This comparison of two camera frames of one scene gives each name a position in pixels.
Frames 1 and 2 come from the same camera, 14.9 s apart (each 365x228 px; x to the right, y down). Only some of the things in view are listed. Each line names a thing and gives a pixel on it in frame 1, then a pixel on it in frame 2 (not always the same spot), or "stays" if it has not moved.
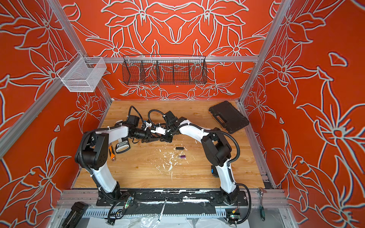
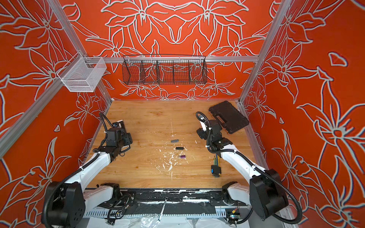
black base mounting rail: (172, 201) stays
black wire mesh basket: (156, 69) stays
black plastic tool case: (229, 117) stays
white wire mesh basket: (82, 74) stays
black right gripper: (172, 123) -> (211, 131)
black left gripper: (148, 137) -> (128, 139)
